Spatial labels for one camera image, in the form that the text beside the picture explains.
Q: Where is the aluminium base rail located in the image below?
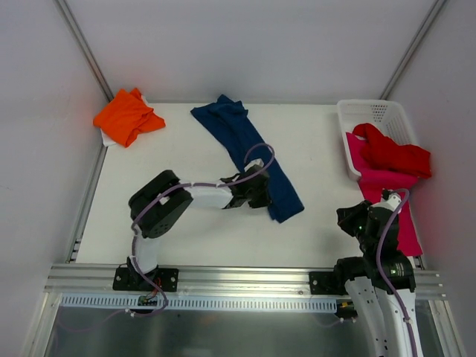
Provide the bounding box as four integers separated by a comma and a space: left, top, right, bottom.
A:
43, 263, 446, 300

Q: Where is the orange folded t shirt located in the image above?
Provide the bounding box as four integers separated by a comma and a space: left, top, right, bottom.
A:
92, 87, 167, 149

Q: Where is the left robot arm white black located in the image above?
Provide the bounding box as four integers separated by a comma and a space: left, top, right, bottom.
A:
126, 164, 271, 291

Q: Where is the blue printed t shirt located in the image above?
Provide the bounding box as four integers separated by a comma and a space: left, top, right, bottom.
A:
190, 94, 304, 223

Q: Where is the left corner metal profile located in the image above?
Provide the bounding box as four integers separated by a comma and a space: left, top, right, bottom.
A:
53, 0, 114, 102

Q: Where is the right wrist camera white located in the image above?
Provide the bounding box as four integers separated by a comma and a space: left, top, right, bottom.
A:
372, 189, 402, 213

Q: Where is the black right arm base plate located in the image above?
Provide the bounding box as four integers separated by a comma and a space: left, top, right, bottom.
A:
309, 271, 347, 296

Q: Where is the white slotted cable duct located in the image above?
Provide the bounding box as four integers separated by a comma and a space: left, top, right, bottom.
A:
60, 294, 338, 314

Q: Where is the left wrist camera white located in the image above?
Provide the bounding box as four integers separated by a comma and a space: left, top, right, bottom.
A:
248, 158, 264, 167

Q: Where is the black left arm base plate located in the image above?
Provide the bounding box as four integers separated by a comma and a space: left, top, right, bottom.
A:
112, 266, 179, 292

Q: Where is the corner metal profile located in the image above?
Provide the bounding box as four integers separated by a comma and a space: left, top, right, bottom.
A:
379, 0, 449, 100
53, 0, 114, 102

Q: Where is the right corner metal profile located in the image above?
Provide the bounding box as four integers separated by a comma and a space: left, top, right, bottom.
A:
379, 0, 449, 100

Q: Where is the white plastic basket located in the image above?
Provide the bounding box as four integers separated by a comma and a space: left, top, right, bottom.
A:
336, 99, 419, 181

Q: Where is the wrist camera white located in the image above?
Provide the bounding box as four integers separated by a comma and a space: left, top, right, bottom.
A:
248, 158, 264, 167
372, 189, 402, 213

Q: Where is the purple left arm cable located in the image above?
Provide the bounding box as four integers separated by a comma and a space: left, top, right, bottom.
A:
131, 143, 276, 319

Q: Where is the red t shirt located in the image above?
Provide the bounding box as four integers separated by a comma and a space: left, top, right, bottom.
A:
352, 123, 432, 179

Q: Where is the pink t shirt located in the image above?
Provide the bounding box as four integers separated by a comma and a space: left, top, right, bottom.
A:
346, 132, 422, 257

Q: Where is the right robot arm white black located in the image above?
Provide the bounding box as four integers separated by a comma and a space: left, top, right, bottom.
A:
332, 192, 423, 356

